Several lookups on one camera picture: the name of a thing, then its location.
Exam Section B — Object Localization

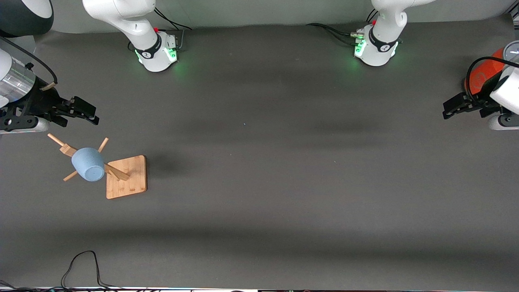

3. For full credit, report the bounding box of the light blue cup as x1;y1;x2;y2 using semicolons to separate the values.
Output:
71;147;106;182

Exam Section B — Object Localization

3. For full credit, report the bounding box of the wooden cup rack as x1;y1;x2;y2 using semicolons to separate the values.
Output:
47;133;147;200

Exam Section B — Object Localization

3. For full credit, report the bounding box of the orange round object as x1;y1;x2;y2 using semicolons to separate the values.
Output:
464;48;507;96

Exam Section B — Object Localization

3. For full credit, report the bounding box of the grey table mat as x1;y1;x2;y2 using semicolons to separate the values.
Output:
0;14;519;290

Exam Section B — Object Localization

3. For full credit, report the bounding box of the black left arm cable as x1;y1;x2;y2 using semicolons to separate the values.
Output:
465;56;519;106

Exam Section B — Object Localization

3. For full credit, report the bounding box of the thin black looped cable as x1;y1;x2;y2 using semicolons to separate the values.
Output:
61;250;122;290

